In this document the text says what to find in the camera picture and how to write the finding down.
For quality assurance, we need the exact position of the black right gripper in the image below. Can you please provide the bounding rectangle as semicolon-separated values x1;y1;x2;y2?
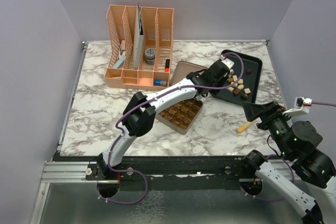
241;99;293;157

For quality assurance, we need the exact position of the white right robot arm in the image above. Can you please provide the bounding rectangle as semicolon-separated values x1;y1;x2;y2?
241;97;335;223

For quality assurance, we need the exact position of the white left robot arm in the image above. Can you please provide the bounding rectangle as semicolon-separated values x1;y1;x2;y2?
97;58;234;179

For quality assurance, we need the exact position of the cream chocolate right piece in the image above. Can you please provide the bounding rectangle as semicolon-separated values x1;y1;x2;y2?
244;88;251;94

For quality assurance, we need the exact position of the gold chocolate tin box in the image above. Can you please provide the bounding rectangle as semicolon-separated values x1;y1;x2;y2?
156;98;203;135

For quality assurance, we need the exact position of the tan stick on table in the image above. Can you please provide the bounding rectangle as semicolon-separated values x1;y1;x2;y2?
237;121;254;133

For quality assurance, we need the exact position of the black plastic tray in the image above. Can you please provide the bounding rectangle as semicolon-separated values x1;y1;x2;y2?
212;49;263;105

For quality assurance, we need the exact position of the rose gold tin lid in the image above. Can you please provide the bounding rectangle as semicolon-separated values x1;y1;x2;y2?
170;61;207;86

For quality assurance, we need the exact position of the black orange marker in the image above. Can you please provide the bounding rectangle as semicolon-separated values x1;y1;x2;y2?
164;59;170;72

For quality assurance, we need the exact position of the blue grey small bottle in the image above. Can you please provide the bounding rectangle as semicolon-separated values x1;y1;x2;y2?
154;80;167;87

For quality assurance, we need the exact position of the peach plastic desk organizer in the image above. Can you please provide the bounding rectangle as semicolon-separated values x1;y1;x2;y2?
105;5;174;90

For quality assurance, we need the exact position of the small round patterned jar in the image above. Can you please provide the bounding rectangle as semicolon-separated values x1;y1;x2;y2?
144;47;156;65

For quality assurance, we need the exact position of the white upright booklet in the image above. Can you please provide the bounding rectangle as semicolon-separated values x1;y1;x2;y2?
132;3;144;69

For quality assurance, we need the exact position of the pink stapler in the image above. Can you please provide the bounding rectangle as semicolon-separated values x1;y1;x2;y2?
119;40;126;58

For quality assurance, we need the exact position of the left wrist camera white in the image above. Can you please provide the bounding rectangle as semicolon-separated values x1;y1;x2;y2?
220;55;235;70

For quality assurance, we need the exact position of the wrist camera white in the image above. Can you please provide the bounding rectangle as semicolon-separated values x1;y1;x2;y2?
220;55;235;70
283;97;312;117

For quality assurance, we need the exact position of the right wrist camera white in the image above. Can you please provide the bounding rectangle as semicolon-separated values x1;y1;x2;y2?
283;97;312;117

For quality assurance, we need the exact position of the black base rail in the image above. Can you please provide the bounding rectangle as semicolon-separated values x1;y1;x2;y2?
51;155;255;194

